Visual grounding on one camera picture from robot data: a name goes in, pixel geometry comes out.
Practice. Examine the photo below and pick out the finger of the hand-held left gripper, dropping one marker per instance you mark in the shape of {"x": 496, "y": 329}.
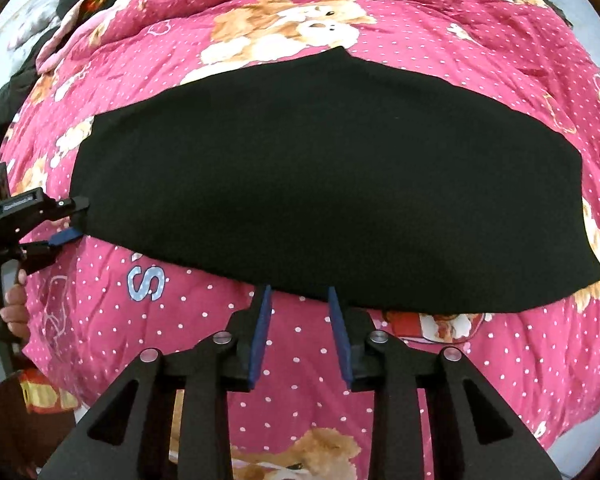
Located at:
{"x": 67, "y": 236}
{"x": 65, "y": 207}

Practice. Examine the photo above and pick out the black pants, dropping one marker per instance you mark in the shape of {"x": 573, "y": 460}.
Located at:
{"x": 330, "y": 185}

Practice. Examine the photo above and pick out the person's left hand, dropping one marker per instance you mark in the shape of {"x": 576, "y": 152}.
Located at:
{"x": 17, "y": 310}

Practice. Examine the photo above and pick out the pink bear printed quilt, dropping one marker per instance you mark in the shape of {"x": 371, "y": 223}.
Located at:
{"x": 180, "y": 320}

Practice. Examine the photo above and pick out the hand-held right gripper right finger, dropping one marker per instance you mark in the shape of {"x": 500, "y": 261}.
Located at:
{"x": 341, "y": 340}

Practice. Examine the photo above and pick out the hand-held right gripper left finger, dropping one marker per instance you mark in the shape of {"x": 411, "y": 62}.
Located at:
{"x": 260, "y": 340}

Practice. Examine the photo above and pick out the red yellow printed cloth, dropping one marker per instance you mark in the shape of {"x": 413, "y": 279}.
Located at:
{"x": 45, "y": 392}

